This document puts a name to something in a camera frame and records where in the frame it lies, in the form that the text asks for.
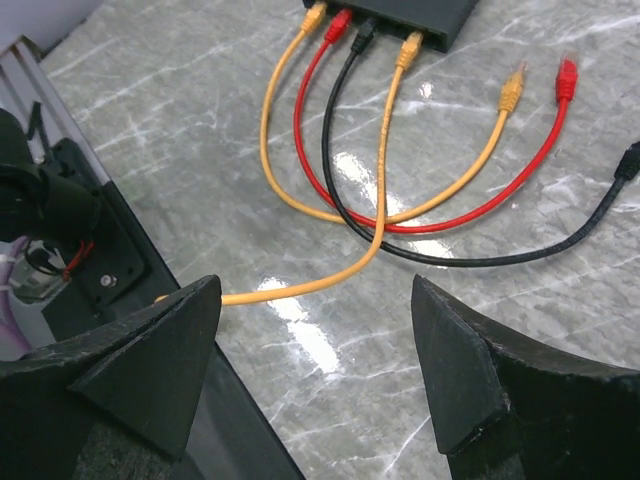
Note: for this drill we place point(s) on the black network switch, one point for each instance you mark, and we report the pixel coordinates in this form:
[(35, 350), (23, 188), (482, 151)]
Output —
[(440, 21)]

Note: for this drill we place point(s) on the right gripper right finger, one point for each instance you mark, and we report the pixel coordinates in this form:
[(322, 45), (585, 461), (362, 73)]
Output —
[(506, 406)]

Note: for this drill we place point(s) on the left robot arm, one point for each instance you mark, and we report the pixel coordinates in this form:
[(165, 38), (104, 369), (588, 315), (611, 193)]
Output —
[(38, 198)]

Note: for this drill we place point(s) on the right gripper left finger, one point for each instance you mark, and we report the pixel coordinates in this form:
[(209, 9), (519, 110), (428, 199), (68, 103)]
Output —
[(116, 402)]

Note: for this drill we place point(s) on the aluminium rail frame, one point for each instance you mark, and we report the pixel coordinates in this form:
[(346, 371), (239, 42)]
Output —
[(51, 293)]

